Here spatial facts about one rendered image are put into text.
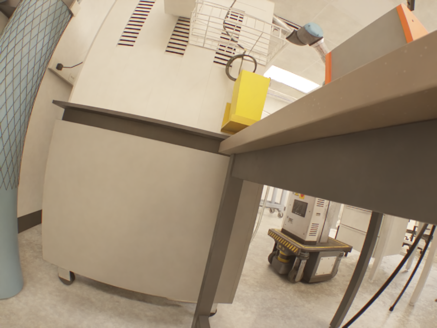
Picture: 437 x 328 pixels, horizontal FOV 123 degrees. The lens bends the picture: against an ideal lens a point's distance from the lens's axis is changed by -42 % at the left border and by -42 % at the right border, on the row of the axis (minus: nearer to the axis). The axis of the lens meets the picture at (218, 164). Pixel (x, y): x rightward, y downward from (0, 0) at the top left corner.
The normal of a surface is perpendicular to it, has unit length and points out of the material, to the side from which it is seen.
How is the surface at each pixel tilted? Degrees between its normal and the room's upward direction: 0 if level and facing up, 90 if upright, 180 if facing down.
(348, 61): 90
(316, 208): 90
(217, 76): 90
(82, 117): 90
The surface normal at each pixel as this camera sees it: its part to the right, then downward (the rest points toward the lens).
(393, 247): 0.18, 0.00
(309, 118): -0.96, -0.22
